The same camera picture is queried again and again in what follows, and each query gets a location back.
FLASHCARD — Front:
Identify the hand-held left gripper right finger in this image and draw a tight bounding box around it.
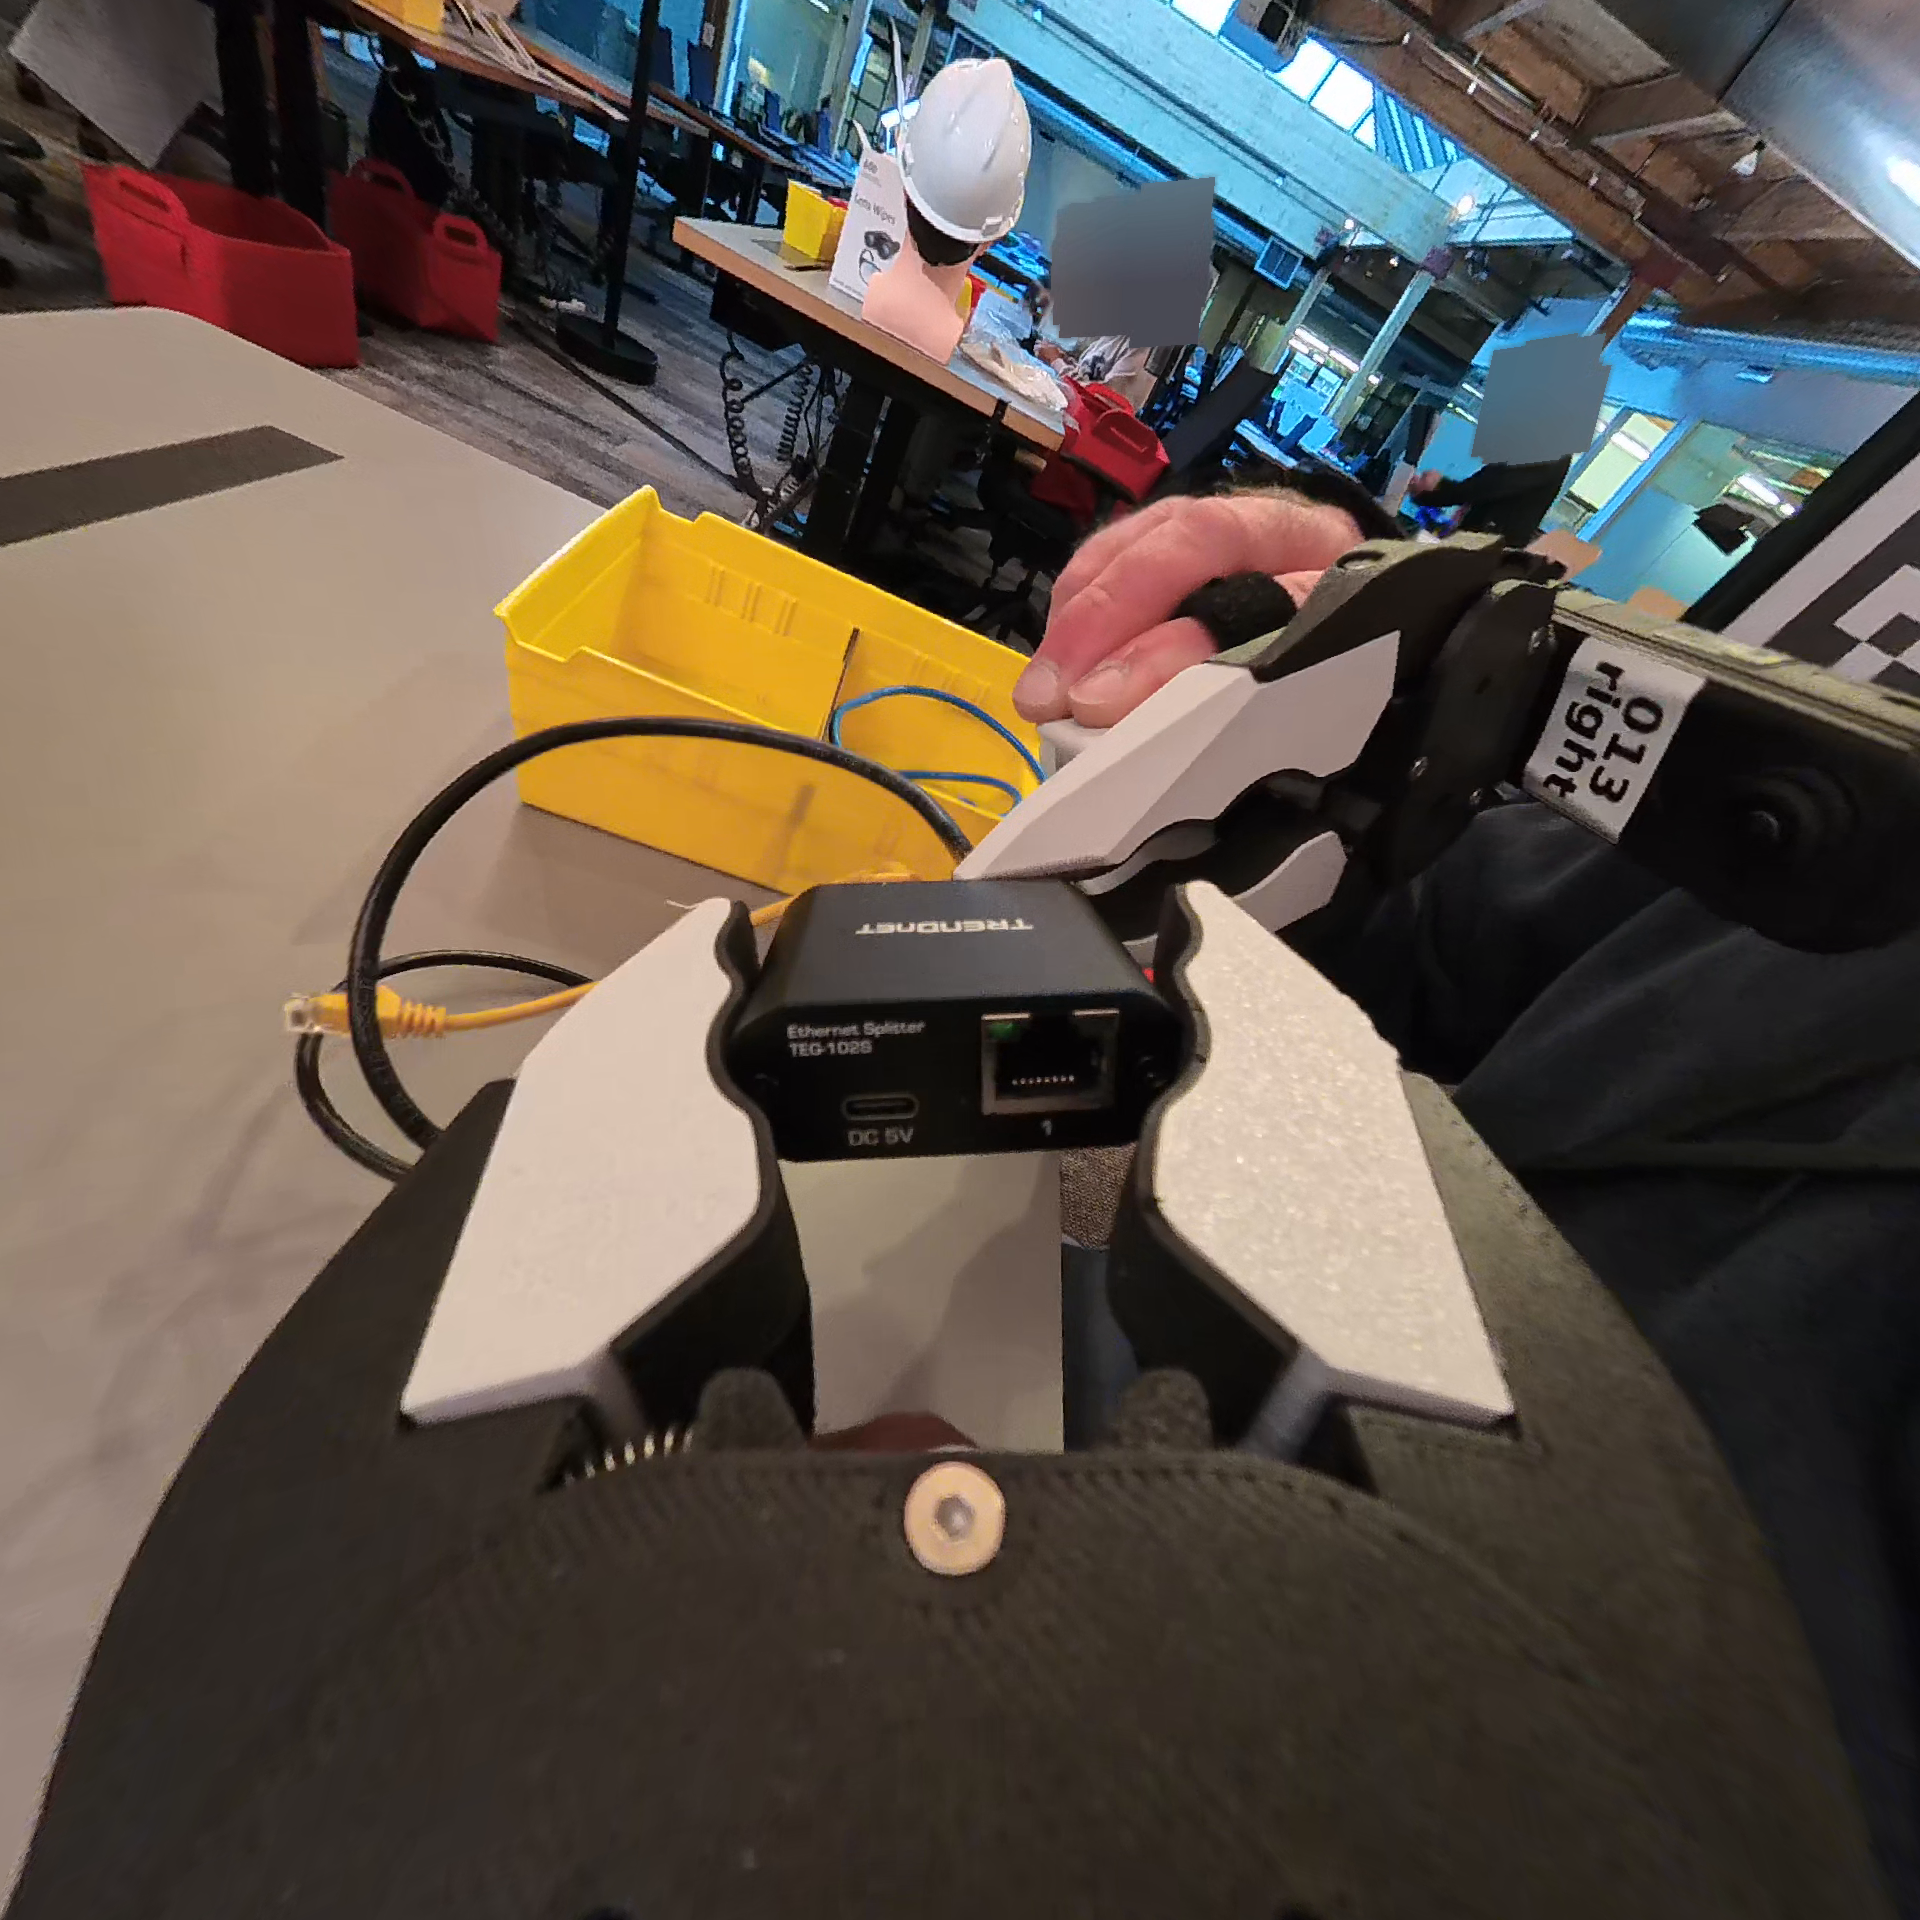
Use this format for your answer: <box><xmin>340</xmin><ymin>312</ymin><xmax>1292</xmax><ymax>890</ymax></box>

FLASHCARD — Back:
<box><xmin>1114</xmin><ymin>882</ymin><xmax>1520</xmax><ymax>1454</ymax></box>

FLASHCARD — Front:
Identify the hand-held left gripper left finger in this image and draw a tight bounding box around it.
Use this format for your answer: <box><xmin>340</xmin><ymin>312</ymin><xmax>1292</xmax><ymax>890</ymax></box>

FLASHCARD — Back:
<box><xmin>400</xmin><ymin>895</ymin><xmax>805</xmax><ymax>1427</ymax></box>

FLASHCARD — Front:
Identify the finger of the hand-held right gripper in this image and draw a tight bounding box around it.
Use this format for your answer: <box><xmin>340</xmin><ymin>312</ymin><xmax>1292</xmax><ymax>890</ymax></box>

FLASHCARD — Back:
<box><xmin>953</xmin><ymin>621</ymin><xmax>1413</xmax><ymax>886</ymax></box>
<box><xmin>1083</xmin><ymin>827</ymin><xmax>1356</xmax><ymax>965</ymax></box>

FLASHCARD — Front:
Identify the blue ethernet cable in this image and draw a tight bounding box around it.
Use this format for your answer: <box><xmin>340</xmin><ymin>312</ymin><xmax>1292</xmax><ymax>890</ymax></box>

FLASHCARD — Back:
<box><xmin>829</xmin><ymin>680</ymin><xmax>1046</xmax><ymax>818</ymax></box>

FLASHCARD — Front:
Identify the yellow ethernet cable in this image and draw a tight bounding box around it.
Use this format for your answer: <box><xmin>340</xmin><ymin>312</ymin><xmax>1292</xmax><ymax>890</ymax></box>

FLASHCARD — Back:
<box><xmin>282</xmin><ymin>861</ymin><xmax>917</xmax><ymax>1039</ymax></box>

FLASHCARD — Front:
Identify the black ethernet splitter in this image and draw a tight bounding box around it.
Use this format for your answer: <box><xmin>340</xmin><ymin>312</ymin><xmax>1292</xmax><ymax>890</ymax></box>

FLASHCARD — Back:
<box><xmin>726</xmin><ymin>882</ymin><xmax>1186</xmax><ymax>1162</ymax></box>

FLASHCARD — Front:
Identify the black ethernet cable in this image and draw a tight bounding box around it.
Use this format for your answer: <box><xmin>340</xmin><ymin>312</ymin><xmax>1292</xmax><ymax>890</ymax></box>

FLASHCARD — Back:
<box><xmin>296</xmin><ymin>718</ymin><xmax>977</xmax><ymax>1180</ymax></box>

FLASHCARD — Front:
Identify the yellow plastic bin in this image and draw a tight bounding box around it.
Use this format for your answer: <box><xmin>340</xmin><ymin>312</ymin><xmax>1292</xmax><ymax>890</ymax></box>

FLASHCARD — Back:
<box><xmin>496</xmin><ymin>484</ymin><xmax>1051</xmax><ymax>893</ymax></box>

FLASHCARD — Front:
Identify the person's right hand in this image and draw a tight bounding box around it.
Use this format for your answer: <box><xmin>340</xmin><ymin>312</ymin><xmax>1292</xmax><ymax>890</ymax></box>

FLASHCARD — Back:
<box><xmin>1010</xmin><ymin>491</ymin><xmax>1366</xmax><ymax>725</ymax></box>

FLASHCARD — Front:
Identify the red storage bin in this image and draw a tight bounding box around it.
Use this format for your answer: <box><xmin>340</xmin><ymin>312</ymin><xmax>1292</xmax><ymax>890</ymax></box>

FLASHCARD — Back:
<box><xmin>82</xmin><ymin>163</ymin><xmax>362</xmax><ymax>368</ymax></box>
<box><xmin>329</xmin><ymin>158</ymin><xmax>505</xmax><ymax>347</ymax></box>
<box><xmin>1035</xmin><ymin>382</ymin><xmax>1173</xmax><ymax>511</ymax></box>

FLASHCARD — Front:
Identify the pink mannequin head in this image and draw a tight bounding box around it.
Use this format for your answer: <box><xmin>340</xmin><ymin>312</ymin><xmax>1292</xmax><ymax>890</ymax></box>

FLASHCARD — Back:
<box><xmin>860</xmin><ymin>194</ymin><xmax>985</xmax><ymax>366</ymax></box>

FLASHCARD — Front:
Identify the white printed box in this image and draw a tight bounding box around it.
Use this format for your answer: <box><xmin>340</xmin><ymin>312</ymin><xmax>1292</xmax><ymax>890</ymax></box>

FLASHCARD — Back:
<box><xmin>827</xmin><ymin>151</ymin><xmax>915</xmax><ymax>312</ymax></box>

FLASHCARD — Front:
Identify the white hard hat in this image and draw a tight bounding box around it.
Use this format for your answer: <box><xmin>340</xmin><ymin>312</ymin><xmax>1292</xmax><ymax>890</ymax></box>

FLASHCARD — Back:
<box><xmin>896</xmin><ymin>56</ymin><xmax>1034</xmax><ymax>242</ymax></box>

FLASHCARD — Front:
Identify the wooden desk with mannequin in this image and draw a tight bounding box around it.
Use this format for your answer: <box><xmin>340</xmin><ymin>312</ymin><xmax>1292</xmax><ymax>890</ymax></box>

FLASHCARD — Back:
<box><xmin>672</xmin><ymin>215</ymin><xmax>1070</xmax><ymax>600</ymax></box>

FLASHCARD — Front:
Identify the black floor pole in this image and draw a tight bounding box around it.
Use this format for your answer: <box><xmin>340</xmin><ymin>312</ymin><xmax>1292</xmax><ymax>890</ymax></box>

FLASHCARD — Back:
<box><xmin>557</xmin><ymin>0</ymin><xmax>669</xmax><ymax>386</ymax></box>

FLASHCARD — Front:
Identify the long wooden desk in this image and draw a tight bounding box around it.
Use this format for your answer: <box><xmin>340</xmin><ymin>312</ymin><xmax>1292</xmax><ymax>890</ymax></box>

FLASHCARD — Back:
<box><xmin>316</xmin><ymin>0</ymin><xmax>782</xmax><ymax>167</ymax></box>

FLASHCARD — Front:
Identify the grey hanging panel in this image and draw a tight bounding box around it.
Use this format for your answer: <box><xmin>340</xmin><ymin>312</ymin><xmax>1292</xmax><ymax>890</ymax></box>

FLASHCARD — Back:
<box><xmin>6</xmin><ymin>0</ymin><xmax>226</xmax><ymax>167</ymax></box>

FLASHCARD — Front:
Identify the coiled black cable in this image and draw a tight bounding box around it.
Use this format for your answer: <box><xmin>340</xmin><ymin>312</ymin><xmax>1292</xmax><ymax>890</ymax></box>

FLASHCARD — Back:
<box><xmin>721</xmin><ymin>330</ymin><xmax>776</xmax><ymax>488</ymax></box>

